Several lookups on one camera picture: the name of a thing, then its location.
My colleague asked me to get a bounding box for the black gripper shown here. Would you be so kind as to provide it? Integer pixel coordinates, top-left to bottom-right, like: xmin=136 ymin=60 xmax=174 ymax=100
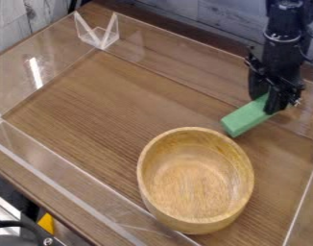
xmin=245 ymin=31 xmax=305 ymax=115

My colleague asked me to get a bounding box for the green rectangular block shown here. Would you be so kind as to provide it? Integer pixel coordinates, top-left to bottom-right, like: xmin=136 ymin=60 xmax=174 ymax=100
xmin=221 ymin=94 xmax=272 ymax=137

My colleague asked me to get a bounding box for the brown wooden bowl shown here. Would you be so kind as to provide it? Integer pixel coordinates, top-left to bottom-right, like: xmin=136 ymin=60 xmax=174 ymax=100
xmin=137 ymin=127 xmax=256 ymax=234

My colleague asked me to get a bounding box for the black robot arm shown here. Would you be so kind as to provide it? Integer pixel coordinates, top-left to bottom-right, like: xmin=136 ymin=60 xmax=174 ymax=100
xmin=245 ymin=0 xmax=313 ymax=114

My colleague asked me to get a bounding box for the yellow label sticker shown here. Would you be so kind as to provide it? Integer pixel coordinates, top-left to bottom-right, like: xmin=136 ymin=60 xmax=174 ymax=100
xmin=38 ymin=212 xmax=55 ymax=234

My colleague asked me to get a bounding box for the clear acrylic corner bracket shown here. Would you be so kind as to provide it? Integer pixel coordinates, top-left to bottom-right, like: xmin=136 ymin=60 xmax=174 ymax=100
xmin=74 ymin=12 xmax=120 ymax=50

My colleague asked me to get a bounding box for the clear acrylic enclosure wall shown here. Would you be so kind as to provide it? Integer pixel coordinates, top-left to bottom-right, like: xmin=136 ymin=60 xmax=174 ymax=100
xmin=0 ymin=4 xmax=313 ymax=246

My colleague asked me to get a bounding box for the black cable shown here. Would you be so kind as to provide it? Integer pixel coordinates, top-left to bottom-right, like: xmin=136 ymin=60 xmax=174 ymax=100
xmin=0 ymin=219 xmax=42 ymax=246

